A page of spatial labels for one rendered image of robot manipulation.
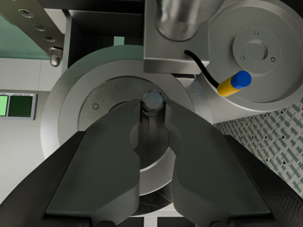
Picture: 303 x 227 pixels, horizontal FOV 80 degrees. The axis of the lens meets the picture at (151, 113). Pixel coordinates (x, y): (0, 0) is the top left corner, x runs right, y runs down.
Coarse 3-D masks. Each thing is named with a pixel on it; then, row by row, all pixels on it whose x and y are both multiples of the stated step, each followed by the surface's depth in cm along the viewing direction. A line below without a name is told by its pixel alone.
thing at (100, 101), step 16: (112, 80) 14; (128, 80) 14; (144, 80) 14; (96, 96) 14; (112, 96) 14; (128, 96) 14; (80, 112) 14; (96, 112) 14; (160, 112) 14; (80, 128) 13; (144, 128) 14; (160, 128) 14; (144, 144) 14; (160, 144) 14; (144, 160) 13; (160, 160) 14
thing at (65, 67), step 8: (72, 24) 17; (72, 32) 17; (80, 32) 20; (64, 40) 17; (72, 40) 17; (80, 40) 20; (88, 40) 23; (96, 40) 27; (104, 40) 32; (112, 40) 40; (64, 48) 17; (72, 48) 18; (80, 48) 20; (88, 48) 23; (96, 48) 27; (64, 56) 17; (72, 56) 18; (80, 56) 20; (64, 64) 17; (72, 64) 18
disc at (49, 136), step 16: (112, 48) 16; (128, 48) 17; (80, 64) 16; (96, 64) 16; (64, 80) 16; (192, 80) 17; (48, 96) 16; (64, 96) 16; (192, 96) 16; (48, 112) 15; (208, 112) 16; (48, 128) 15; (48, 144) 15; (160, 192) 15; (144, 208) 15; (160, 208) 15
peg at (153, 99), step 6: (150, 90) 11; (144, 96) 11; (150, 96) 11; (156, 96) 11; (162, 96) 11; (144, 102) 11; (150, 102) 11; (156, 102) 11; (162, 102) 11; (144, 108) 11; (150, 108) 11; (156, 108) 11; (150, 114) 13; (156, 114) 13
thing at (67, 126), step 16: (112, 64) 16; (128, 64) 16; (80, 80) 15; (96, 80) 15; (160, 80) 16; (176, 80) 16; (80, 96) 15; (176, 96) 16; (64, 112) 15; (64, 128) 15; (144, 176) 15; (160, 176) 15; (144, 192) 14
